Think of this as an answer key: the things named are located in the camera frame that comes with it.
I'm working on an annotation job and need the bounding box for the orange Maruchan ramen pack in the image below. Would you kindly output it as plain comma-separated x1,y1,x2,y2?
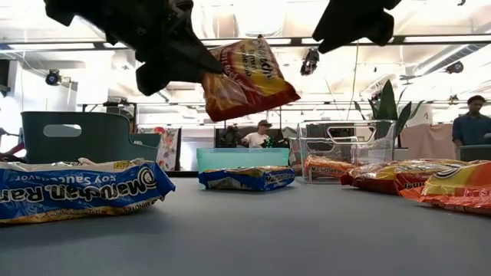
302,155,358,181
398,160,491,215

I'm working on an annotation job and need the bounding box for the person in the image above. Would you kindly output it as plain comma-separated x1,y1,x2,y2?
240,119,274,149
451,94,491,149

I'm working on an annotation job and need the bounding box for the dark teal plastic bin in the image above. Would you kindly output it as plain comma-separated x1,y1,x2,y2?
21,110,162,165

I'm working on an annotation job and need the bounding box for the blue Maruchan ramen pack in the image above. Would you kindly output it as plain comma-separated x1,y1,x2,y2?
0,157,176,225
198,165,296,192

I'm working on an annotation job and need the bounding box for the black hanging camera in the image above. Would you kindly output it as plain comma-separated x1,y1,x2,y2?
299,48,321,77

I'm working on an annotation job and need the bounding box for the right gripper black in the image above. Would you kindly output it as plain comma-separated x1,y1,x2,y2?
312,0,402,54

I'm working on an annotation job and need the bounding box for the blue-grey table mat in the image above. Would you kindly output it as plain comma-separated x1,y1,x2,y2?
0,176,491,276

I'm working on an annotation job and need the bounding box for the black aluminium table frame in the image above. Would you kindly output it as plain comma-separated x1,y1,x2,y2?
164,170,200,178

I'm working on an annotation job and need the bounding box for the dark green box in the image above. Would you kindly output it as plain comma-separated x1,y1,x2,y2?
456,144,491,162

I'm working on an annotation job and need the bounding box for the clear plastic bin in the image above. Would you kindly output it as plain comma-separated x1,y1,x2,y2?
297,119,397,185

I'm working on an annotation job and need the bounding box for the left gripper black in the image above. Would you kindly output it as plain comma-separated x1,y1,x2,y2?
107,0,225,97

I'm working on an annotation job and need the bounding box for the small turquoise plastic bin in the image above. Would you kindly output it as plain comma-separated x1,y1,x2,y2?
196,147,291,184

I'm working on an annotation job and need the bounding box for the floral cloth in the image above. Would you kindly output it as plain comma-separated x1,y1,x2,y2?
137,126,181,172

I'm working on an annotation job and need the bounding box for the pink cloth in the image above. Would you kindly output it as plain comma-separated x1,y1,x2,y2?
400,123,456,160

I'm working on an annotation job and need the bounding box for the black ceiling spot lamp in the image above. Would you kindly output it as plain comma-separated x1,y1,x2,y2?
44,68,62,87
444,61,465,74

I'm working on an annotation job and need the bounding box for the potted plant white pot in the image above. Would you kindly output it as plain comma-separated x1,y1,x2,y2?
352,79,425,162

